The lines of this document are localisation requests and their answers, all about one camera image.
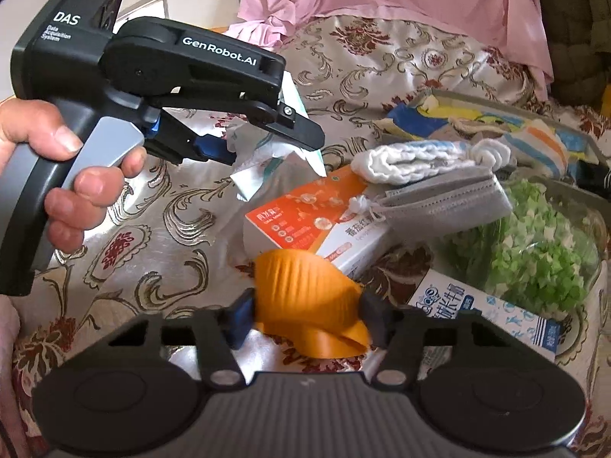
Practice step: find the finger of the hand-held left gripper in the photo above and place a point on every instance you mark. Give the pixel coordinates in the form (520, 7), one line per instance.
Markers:
(286, 119)
(215, 149)

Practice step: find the orange silicone cup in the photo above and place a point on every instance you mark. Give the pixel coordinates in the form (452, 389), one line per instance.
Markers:
(305, 291)

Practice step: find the colourful picture tray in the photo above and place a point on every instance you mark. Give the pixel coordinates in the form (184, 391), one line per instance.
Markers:
(477, 109)

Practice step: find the bag of chopped green vegetables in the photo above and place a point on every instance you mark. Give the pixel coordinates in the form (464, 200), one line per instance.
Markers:
(530, 248)

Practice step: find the grey face mask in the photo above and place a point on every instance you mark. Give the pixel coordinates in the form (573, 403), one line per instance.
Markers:
(453, 205)

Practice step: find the orange blue striped sock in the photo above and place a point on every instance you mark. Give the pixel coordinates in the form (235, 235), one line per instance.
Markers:
(544, 140)

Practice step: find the person's left forearm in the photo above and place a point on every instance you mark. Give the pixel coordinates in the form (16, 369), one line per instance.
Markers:
(9, 367)

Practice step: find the blue and white milk carton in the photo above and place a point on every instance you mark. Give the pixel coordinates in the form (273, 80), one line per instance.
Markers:
(477, 310)

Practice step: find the plastic wrapper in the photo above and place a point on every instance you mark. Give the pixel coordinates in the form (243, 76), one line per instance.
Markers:
(267, 162)

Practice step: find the white blue striped sock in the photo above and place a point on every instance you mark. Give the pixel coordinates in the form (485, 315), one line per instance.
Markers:
(410, 160)

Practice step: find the orange and white carton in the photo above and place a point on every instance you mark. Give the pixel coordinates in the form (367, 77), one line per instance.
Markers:
(305, 219)

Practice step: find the olive quilted down jacket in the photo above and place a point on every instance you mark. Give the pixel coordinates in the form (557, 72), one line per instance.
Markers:
(580, 47)

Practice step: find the person's left hand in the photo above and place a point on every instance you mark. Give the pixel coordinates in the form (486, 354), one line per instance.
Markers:
(33, 124)

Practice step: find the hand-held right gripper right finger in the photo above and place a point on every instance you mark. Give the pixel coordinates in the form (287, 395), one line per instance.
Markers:
(375, 320)

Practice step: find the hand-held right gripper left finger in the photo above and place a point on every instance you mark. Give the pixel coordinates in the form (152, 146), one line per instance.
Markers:
(241, 320)

